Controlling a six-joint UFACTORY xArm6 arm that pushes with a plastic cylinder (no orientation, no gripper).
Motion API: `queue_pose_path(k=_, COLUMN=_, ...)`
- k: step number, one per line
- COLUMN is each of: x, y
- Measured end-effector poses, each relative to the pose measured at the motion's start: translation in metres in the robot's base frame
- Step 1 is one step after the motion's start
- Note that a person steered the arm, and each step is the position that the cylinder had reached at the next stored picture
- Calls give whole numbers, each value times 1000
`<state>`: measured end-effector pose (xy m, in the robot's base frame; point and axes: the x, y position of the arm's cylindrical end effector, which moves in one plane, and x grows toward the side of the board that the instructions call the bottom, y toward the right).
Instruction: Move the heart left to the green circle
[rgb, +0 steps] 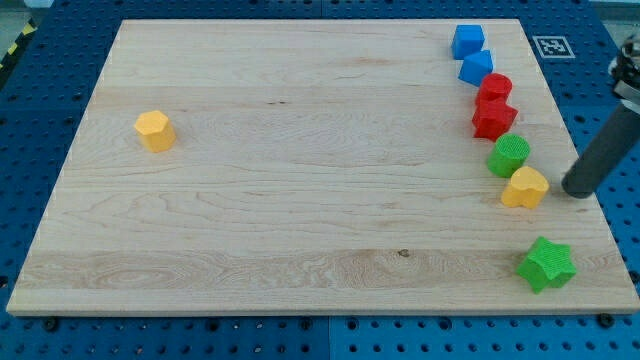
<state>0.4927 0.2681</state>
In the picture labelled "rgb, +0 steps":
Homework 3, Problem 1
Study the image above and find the red cylinder block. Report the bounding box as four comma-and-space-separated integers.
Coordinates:
475, 73, 513, 105

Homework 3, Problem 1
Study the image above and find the red star block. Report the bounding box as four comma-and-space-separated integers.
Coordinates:
472, 99, 518, 142

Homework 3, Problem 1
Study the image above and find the white fiducial marker tag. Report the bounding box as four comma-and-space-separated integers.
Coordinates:
532, 35, 575, 59

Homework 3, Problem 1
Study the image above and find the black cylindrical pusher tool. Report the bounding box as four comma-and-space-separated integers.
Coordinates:
561, 100, 639, 199

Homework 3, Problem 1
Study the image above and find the green cylinder block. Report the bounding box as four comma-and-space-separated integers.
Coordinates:
486, 133, 530, 178

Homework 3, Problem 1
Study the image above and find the blue cube block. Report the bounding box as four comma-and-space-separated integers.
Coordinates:
451, 24, 485, 60

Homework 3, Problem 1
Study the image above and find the yellow hexagon block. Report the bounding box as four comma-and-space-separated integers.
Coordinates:
134, 110, 176, 153

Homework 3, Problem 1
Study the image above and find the wooden board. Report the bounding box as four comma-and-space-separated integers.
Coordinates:
7, 19, 639, 317

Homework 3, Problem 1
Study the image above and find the green star block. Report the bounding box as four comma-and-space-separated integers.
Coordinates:
516, 236, 578, 294

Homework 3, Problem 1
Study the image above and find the yellow heart block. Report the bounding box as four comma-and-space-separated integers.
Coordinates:
500, 166, 550, 209

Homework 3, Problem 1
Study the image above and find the blue pentagon block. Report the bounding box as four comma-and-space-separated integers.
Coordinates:
458, 50, 494, 87

